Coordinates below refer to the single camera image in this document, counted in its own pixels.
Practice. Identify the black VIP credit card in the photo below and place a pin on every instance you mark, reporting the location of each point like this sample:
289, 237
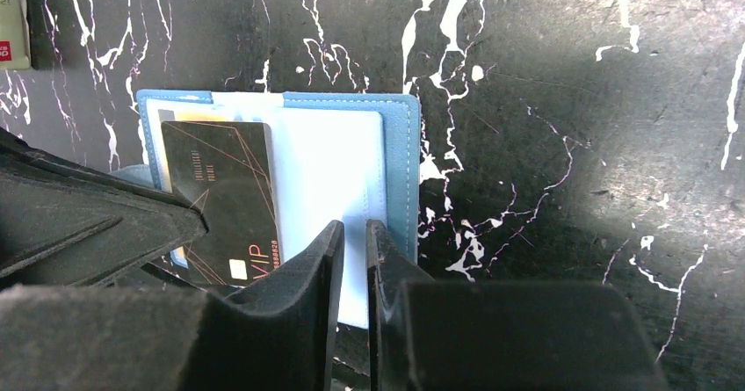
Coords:
223, 168

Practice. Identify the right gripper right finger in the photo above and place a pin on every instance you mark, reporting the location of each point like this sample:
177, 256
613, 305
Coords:
436, 334

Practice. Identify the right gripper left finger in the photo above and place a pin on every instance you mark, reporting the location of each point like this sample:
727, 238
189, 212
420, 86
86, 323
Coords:
276, 334

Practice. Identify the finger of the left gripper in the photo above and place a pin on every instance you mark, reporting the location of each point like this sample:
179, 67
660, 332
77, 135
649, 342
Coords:
63, 224

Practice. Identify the blue card holder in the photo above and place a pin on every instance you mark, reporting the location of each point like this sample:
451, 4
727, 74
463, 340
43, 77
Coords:
334, 157

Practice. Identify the small white and yellow box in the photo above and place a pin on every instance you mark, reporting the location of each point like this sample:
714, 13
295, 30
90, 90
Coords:
15, 40

